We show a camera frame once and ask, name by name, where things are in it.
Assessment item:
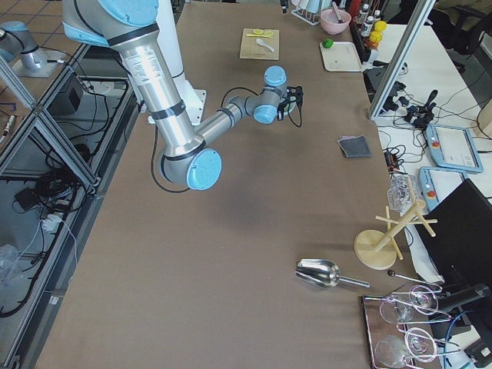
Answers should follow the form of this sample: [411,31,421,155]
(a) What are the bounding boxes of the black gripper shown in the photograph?
[277,86,304,121]

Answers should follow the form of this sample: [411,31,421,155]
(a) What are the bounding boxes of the white ceramic spoon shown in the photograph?
[256,38,275,53]

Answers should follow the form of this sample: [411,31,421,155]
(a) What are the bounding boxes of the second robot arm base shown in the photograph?
[1,21,55,78]

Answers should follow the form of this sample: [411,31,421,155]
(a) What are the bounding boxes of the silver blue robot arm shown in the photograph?
[62,1,295,191]

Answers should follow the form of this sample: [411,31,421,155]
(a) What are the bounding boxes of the mint green bowl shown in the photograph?
[284,97,303,115]

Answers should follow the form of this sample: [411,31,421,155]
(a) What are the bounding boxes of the pink bowl with ice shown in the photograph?
[320,8,352,35]

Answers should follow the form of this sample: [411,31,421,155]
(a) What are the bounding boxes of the green lime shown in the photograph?
[323,38,333,48]

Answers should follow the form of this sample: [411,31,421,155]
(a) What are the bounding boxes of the cream plastic tray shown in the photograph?
[319,42,362,72]

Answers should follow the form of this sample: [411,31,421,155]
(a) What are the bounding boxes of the bamboo cutting board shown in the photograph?
[239,28,280,61]

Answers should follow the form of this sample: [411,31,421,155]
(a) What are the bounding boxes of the grey folded cloth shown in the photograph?
[337,135,372,158]

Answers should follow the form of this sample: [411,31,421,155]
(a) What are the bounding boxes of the yellow toy lemon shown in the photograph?
[372,20,387,32]

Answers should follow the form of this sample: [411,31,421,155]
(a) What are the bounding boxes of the black power strip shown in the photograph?
[384,81,438,131]

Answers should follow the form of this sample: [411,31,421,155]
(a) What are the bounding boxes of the clear glass dish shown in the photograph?
[387,175,421,214]

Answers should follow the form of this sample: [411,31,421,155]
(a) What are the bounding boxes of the blue teach pendant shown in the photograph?
[418,166,468,211]
[425,124,484,173]

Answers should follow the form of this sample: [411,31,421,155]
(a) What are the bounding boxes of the wooden mug tree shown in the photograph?
[354,177,438,270]

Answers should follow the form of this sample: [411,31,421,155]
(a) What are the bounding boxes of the metal ice scoop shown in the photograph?
[295,259,371,288]

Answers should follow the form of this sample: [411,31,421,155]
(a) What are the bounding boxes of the black monitor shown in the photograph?
[416,179,491,286]

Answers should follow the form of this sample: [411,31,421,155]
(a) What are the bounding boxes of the clear wine glass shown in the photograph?
[374,327,437,368]
[379,284,438,324]

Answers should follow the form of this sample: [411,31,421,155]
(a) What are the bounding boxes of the white wire cup rack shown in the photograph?
[291,0,321,25]

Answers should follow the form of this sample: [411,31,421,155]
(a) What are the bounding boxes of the aluminium frame post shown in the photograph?
[367,0,436,121]

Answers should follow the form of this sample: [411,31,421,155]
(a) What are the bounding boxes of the wire wine glass rack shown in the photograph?
[361,284,461,368]

